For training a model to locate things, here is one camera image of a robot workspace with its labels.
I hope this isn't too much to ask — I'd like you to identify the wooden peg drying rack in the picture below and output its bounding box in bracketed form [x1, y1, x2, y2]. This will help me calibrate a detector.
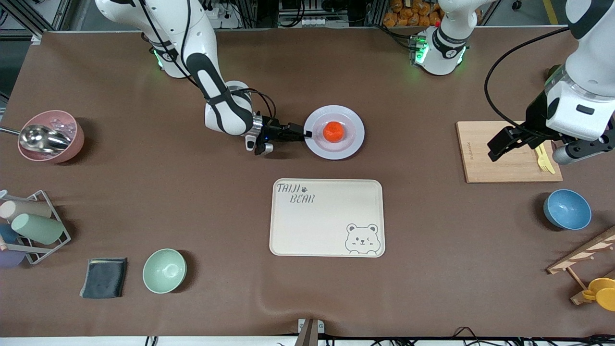
[547, 226, 615, 306]

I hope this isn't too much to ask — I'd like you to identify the cream bear print tray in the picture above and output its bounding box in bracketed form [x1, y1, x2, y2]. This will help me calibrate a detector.
[269, 179, 386, 258]

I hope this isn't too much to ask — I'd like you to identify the power strip with plugs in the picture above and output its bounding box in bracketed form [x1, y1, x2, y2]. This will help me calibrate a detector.
[207, 2, 241, 29]

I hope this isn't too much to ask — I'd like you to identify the white power strip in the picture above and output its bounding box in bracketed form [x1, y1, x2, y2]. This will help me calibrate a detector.
[281, 17, 350, 28]

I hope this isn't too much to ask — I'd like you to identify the pile of orange fruits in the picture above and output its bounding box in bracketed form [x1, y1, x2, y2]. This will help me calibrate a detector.
[383, 0, 445, 28]

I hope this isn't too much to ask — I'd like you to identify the white round plate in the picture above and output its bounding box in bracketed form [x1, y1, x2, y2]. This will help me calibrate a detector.
[303, 105, 365, 161]

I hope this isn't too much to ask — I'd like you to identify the pale green cup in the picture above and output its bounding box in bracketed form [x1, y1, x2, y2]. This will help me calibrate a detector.
[11, 213, 64, 245]

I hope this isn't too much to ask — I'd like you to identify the pale green bowl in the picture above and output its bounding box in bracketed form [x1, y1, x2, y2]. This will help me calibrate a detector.
[142, 248, 187, 294]

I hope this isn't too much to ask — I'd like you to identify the beige cup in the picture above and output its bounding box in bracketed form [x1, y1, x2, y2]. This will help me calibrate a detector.
[0, 199, 52, 222]

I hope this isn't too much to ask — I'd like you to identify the blue bowl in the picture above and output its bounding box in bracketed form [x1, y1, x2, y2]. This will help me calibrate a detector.
[543, 189, 592, 231]

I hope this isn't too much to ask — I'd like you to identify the yellow plastic knife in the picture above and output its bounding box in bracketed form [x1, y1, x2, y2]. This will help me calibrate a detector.
[541, 144, 557, 174]

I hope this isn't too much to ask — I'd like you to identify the black cable along table edge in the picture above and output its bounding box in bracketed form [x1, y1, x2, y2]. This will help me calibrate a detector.
[332, 327, 615, 346]

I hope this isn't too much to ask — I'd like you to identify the wooden cutting board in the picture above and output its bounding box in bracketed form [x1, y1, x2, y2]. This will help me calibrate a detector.
[455, 121, 564, 184]

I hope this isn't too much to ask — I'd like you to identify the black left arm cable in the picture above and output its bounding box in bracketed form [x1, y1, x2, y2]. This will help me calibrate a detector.
[484, 26, 572, 130]

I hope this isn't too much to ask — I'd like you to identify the pink bowl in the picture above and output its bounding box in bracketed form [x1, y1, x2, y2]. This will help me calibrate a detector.
[18, 110, 85, 164]

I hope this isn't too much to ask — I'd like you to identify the purple cup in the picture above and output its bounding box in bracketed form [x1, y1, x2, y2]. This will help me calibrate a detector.
[0, 250, 25, 268]

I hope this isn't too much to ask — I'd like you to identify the metal scoop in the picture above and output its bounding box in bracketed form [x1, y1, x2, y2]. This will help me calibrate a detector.
[0, 124, 73, 153]

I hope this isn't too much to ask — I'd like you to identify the metal table bracket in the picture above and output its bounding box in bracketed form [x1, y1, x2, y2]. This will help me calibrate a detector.
[297, 318, 325, 346]

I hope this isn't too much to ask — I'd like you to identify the dark grey folded cloth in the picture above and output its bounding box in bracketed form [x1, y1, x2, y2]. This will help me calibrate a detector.
[79, 258, 128, 299]

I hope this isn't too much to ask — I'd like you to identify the grey wire cup holder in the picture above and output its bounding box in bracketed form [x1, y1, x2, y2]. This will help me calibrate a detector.
[0, 190, 72, 265]

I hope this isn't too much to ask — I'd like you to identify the yellow mug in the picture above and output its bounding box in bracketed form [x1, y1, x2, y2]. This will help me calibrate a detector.
[581, 277, 615, 312]

